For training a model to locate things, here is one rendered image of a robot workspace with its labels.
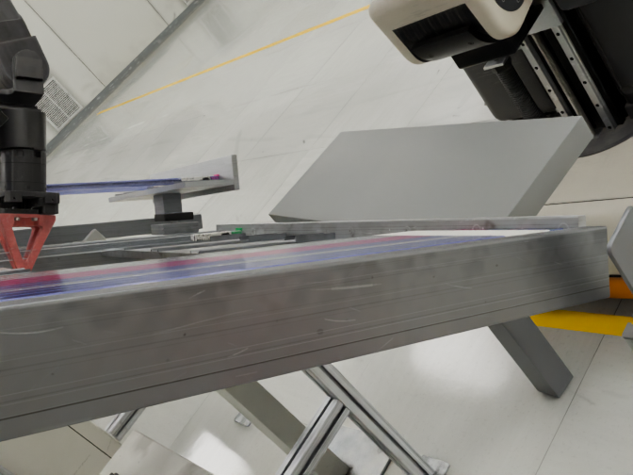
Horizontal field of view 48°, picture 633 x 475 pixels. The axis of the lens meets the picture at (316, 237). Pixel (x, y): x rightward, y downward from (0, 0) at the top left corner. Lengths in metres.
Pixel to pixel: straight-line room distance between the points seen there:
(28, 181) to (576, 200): 0.99
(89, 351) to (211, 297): 0.07
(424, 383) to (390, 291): 1.29
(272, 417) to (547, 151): 0.84
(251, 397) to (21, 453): 0.65
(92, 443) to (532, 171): 1.36
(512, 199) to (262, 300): 0.61
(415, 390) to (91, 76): 7.73
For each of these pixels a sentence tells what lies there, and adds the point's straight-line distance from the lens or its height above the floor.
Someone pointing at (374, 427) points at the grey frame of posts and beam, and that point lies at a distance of 1.44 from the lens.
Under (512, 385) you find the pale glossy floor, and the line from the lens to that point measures 1.62.
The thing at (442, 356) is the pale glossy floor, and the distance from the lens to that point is 1.78.
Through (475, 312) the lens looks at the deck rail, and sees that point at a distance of 0.53.
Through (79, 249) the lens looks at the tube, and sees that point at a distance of 0.99.
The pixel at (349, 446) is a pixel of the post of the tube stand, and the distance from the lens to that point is 1.76.
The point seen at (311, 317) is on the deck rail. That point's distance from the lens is 0.43.
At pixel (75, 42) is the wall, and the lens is 9.14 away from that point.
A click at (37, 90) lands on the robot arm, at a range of 0.97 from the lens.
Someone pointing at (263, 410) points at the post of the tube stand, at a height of 0.30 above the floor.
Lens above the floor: 1.13
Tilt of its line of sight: 26 degrees down
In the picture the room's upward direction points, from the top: 41 degrees counter-clockwise
